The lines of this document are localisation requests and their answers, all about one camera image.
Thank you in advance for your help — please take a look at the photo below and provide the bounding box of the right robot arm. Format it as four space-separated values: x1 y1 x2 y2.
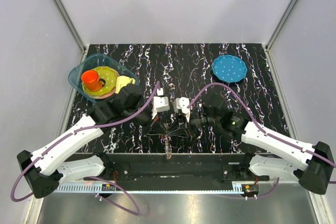
173 95 334 195

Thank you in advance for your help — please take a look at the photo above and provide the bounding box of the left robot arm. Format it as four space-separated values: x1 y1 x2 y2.
10 83 164 202

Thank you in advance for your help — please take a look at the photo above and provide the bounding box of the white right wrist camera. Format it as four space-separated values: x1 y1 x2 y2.
173 97 191 123

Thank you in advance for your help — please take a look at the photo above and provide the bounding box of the pink plate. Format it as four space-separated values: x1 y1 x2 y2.
90 68 119 99

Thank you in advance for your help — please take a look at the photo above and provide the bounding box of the teal transparent plastic bin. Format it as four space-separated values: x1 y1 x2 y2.
68 54 139 104

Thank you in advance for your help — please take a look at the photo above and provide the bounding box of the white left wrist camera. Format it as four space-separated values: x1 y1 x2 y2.
152 88 170 119

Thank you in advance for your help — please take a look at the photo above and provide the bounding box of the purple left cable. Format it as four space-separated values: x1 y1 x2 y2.
10 81 161 216

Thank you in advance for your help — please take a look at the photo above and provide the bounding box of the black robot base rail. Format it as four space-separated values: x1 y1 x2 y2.
100 154 256 191

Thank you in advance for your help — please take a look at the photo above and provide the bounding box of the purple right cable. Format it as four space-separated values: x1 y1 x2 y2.
187 82 336 168

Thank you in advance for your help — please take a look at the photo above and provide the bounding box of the cream white mug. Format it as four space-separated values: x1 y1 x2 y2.
115 76 136 94

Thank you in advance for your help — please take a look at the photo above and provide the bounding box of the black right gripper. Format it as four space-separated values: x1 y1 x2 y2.
167 111 219 138

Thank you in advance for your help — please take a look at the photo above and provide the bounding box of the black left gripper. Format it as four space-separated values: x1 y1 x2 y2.
124 106 167 136

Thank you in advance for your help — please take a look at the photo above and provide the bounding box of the blue dotted plate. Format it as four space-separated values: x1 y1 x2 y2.
212 55 247 83

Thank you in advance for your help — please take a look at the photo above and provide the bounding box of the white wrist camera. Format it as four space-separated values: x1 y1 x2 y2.
152 88 170 119
173 97 191 123

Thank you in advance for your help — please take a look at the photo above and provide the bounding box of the purple cable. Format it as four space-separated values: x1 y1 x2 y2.
10 81 161 216
187 82 336 168

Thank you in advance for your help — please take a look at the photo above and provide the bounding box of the yellow dotted plate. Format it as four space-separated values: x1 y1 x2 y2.
81 66 119 97

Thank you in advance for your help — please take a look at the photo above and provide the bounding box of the orange mug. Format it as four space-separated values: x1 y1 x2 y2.
81 70 106 92

